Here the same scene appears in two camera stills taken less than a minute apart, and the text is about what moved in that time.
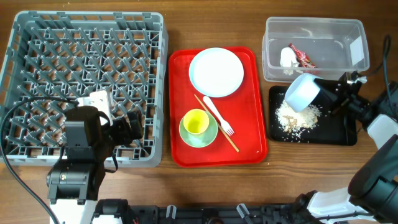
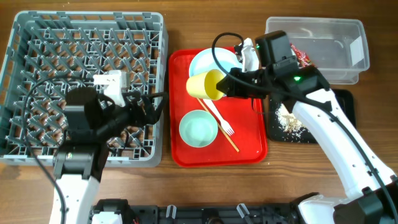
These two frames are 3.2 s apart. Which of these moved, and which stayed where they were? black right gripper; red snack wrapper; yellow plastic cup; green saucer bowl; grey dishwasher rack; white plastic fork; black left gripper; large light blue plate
Moved: yellow plastic cup; black right gripper; black left gripper
Stayed: red snack wrapper; large light blue plate; white plastic fork; green saucer bowl; grey dishwasher rack
